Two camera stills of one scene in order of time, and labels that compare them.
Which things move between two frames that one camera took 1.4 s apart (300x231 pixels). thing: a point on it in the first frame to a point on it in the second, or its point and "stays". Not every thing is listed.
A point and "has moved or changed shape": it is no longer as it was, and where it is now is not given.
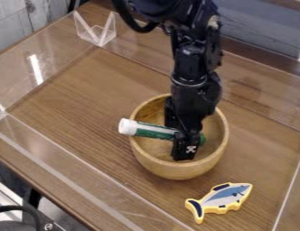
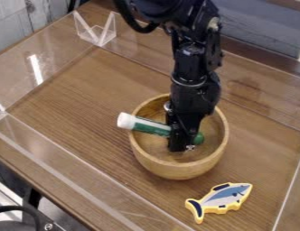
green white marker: x=130 y=126 has moved or changed shape
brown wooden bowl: x=154 y=152 stays
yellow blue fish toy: x=222 y=199 stays
